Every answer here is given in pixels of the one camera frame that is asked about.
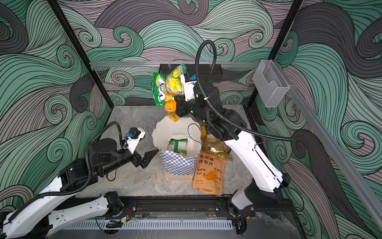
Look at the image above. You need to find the green white snack bag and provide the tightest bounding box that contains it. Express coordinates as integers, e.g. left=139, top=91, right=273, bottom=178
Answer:
left=167, top=138, right=188, bottom=156

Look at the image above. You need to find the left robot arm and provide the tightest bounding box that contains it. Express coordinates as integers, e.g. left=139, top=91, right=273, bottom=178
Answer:
left=1, top=121, right=158, bottom=239

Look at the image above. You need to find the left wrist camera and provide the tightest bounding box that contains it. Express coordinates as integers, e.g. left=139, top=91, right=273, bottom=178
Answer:
left=123, top=127, right=145, bottom=154

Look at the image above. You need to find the right aluminium rail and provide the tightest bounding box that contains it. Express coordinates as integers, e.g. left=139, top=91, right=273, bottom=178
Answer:
left=271, top=60, right=382, bottom=229

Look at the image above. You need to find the blue checkered paper bag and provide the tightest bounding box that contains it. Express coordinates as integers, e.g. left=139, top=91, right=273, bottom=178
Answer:
left=146, top=117, right=202, bottom=181

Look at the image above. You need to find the white slotted cable duct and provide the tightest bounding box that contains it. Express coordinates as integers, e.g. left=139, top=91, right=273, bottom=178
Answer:
left=64, top=219, right=233, bottom=231

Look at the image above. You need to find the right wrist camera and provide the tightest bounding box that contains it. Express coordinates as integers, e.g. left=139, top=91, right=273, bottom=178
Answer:
left=181, top=73, right=197, bottom=102

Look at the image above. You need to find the gold snack bag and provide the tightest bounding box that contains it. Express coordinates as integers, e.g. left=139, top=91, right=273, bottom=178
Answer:
left=202, top=134, right=232, bottom=161

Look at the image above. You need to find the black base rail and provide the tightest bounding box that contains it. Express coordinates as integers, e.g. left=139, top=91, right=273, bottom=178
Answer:
left=120, top=195, right=297, bottom=218

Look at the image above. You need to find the orange potato chips bag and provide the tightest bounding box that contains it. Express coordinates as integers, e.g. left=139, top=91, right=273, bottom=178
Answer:
left=193, top=151, right=225, bottom=195

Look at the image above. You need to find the aluminium rail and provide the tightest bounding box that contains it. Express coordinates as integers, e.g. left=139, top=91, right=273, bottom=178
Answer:
left=271, top=60, right=382, bottom=229
left=90, top=61, right=260, bottom=68

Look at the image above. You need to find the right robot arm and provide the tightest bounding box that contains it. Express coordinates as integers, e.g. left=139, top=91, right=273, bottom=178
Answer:
left=175, top=40, right=292, bottom=217

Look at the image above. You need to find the yellow snack bag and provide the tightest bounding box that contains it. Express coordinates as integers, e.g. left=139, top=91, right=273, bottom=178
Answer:
left=164, top=64, right=187, bottom=122

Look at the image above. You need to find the black perforated wall tray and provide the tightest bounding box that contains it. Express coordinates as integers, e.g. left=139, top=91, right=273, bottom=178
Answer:
left=158, top=63, right=223, bottom=84

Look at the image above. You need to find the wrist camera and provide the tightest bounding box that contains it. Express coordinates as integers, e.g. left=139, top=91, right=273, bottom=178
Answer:
left=123, top=127, right=145, bottom=154
left=181, top=73, right=197, bottom=102

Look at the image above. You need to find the back aluminium rail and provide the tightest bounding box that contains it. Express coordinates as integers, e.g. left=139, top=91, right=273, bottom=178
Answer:
left=90, top=61, right=260, bottom=68

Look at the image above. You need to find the clear plastic wall holder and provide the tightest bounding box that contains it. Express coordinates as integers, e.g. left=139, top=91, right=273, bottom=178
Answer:
left=252, top=60, right=290, bottom=108

